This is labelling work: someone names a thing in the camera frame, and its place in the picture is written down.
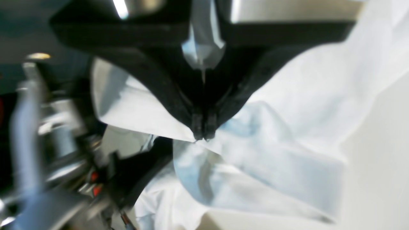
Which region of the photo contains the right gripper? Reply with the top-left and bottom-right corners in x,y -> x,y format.
1,61 -> 173,230

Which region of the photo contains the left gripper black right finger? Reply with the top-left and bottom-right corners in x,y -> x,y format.
204,0 -> 364,140

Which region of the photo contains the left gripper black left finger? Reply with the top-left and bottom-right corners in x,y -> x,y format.
50,0 -> 204,140

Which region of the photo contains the white t-shirt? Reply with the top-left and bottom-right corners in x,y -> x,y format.
91,0 -> 408,230

